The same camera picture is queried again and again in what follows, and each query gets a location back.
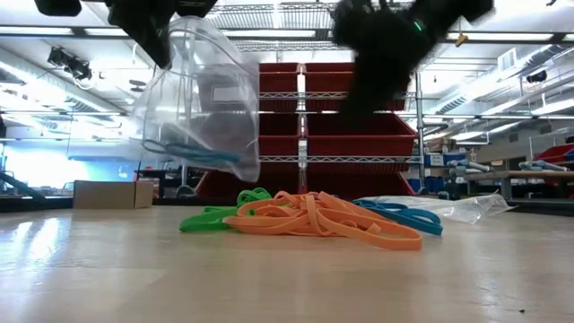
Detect black aluminium table frame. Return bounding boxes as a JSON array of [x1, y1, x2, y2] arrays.
[[0, 196, 574, 217]]

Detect green rubber band pile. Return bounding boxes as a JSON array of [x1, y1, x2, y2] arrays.
[[178, 187, 274, 233]]

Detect clear plastic zipper bag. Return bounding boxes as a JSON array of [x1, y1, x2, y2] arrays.
[[129, 15, 262, 184], [358, 192, 517, 225]]

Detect distant cardboard box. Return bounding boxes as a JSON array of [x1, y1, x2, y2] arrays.
[[424, 136, 457, 154]]

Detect wooden workbench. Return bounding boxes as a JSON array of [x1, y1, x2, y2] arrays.
[[464, 169, 574, 202]]

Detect orange rubber band pile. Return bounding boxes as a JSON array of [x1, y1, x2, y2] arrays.
[[222, 190, 423, 252]]

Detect dark desk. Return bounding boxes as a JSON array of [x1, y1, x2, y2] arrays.
[[134, 166, 192, 198]]

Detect blue storage bins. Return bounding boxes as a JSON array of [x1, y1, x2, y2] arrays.
[[406, 152, 468, 195]]

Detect chrome wire shelving rack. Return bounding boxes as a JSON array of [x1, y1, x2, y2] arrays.
[[180, 0, 427, 199]]

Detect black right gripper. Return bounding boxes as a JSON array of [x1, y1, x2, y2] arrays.
[[331, 0, 425, 114]]

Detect small brown cardboard box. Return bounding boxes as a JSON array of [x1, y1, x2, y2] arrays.
[[73, 179, 155, 210]]

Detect red plastic bin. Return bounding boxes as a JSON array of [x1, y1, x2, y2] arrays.
[[307, 172, 417, 197], [258, 111, 302, 175], [304, 111, 419, 175], [258, 62, 300, 113], [195, 172, 300, 199], [302, 61, 407, 113]]

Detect black slanted bar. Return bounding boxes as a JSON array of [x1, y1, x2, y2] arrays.
[[0, 172, 45, 201]]

